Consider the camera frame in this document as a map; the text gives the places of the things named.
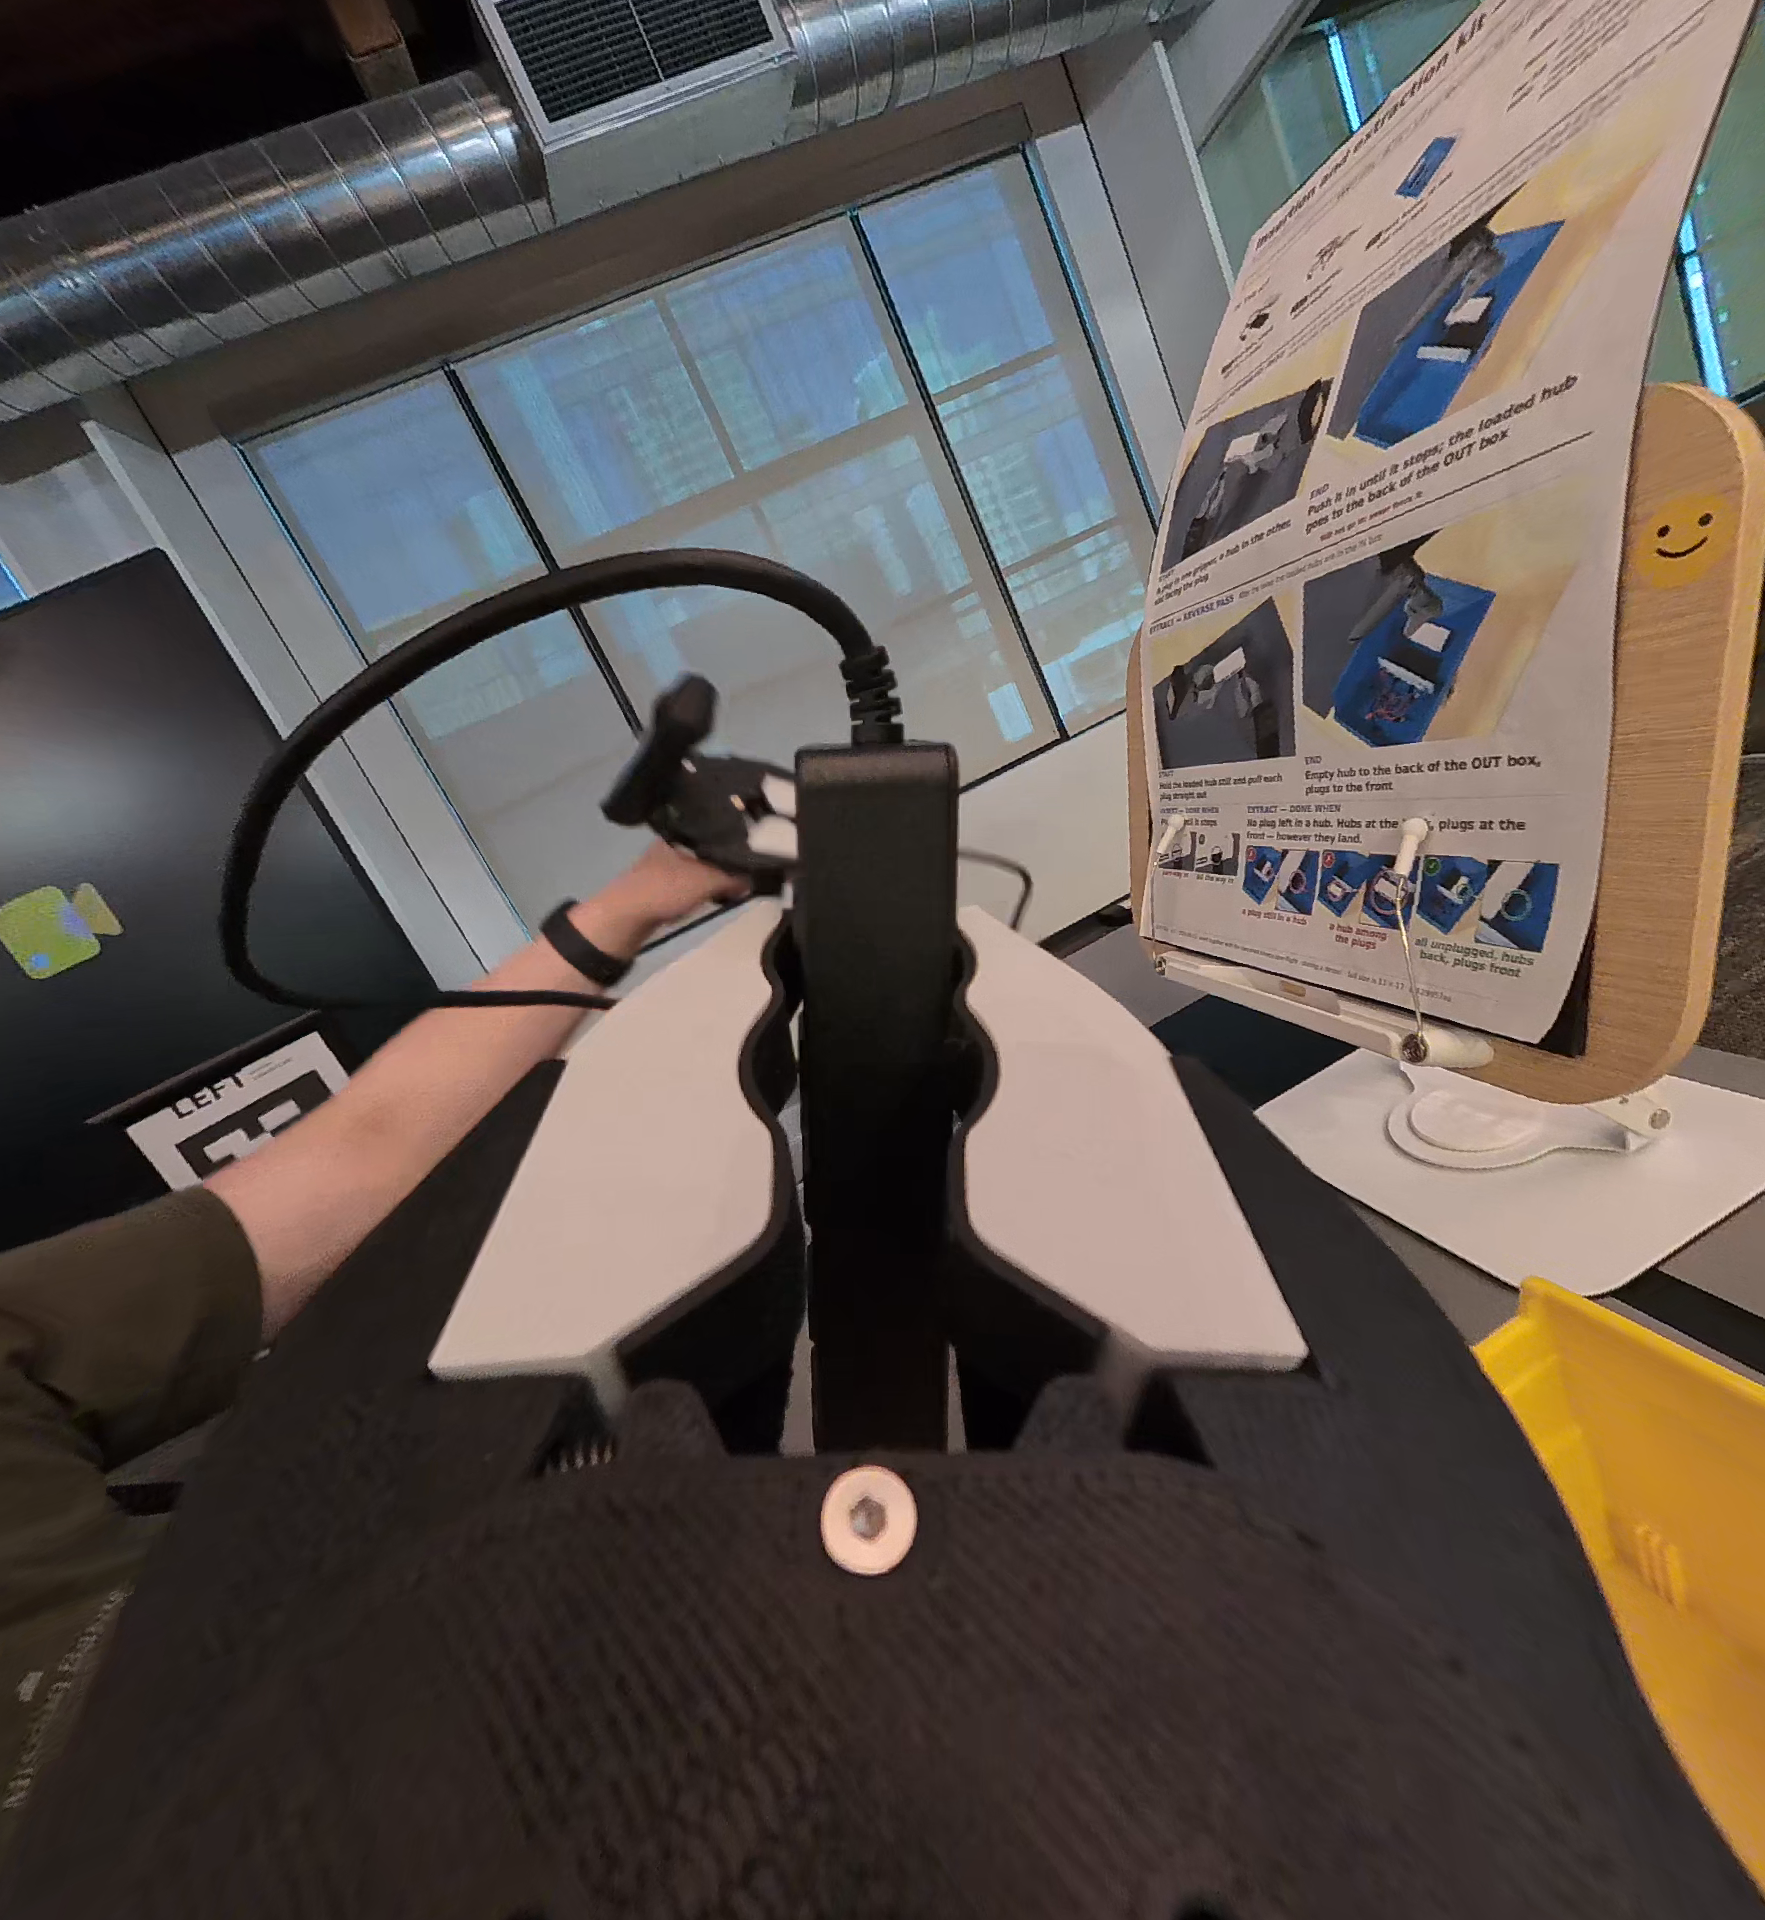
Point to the black 7-port USB hub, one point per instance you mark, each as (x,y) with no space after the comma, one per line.
(523,616)

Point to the yellow plastic bin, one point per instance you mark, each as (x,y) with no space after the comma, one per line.
(1693,1530)

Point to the instruction sheet on stand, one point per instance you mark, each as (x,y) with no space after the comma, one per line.
(1678,781)

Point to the person's left hand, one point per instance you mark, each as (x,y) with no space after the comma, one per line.
(688,890)

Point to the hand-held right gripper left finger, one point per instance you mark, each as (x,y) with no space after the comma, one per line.
(615,1199)

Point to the black framed sign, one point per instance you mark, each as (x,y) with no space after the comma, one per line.
(225,1110)

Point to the white stand base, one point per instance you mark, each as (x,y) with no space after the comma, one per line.
(1633,1156)

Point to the large glass window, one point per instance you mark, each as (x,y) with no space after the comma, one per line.
(733,509)

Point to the ceiling air vent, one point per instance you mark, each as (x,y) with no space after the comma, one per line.
(639,53)

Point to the instruction poster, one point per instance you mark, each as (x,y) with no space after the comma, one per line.
(1425,509)

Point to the large dark panel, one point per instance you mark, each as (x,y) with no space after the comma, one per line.
(102,869)

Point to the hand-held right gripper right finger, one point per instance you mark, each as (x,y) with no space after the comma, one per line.
(1124,1199)

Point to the silver ventilation duct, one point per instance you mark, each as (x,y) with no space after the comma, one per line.
(225,257)

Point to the person's left forearm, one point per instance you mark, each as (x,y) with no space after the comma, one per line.
(404,1110)

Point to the narrow glass window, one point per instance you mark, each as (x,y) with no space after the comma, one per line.
(1755,213)

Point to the yellow smiley sticker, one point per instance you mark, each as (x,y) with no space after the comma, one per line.
(1684,537)

